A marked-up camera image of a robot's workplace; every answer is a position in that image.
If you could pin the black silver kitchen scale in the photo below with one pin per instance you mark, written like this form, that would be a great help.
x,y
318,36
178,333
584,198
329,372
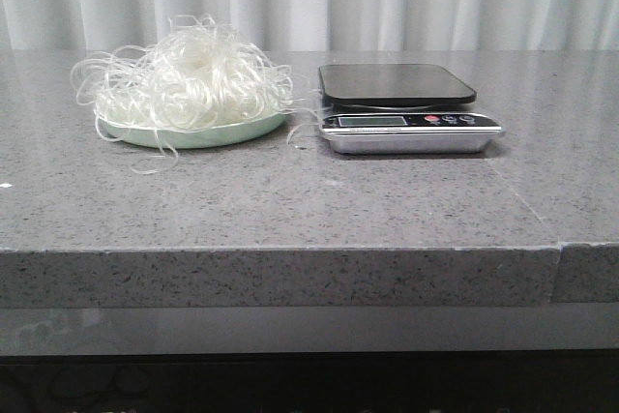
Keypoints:
x,y
400,109

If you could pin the white vermicelli noodle bundle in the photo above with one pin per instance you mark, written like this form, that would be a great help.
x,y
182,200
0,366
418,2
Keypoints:
x,y
202,74

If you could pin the pale green plate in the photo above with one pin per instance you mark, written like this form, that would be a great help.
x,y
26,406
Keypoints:
x,y
207,138

